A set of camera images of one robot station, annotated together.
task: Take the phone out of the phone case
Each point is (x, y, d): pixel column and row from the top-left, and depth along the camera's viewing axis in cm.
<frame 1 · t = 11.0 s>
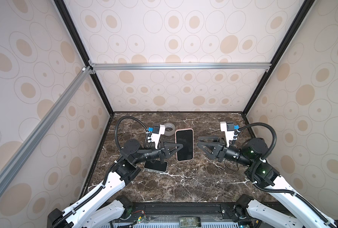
left hand: (183, 149, 55), fingers closed
right hand: (200, 144, 55), fingers open
clear tape roll: (169, 127, 111), on the table

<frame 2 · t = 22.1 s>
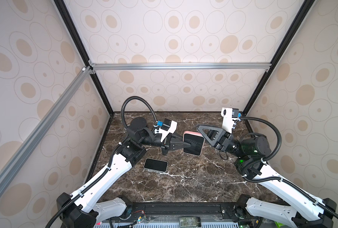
left hand: (190, 146, 51), fingers closed
right hand: (199, 135, 44), fingers closed
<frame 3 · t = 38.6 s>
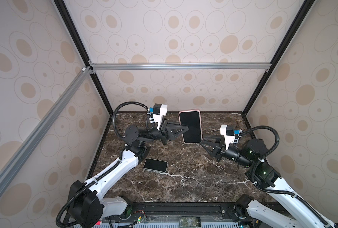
left hand: (189, 134, 49), fingers closed
right hand: (202, 141, 58), fingers open
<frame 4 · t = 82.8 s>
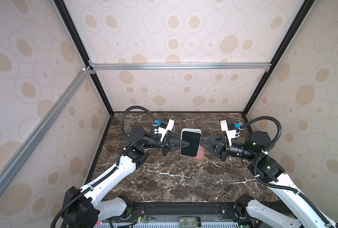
left hand: (189, 148, 53), fingers closed
right hand: (201, 144, 55), fingers closed
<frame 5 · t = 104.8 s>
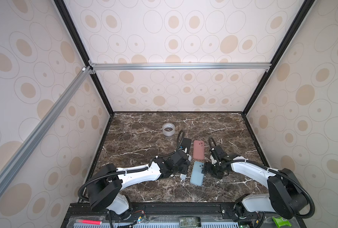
left hand: (192, 165, 80), fingers closed
right hand: (206, 172, 87), fingers open
light blue phone case: (197, 177, 88), on the table
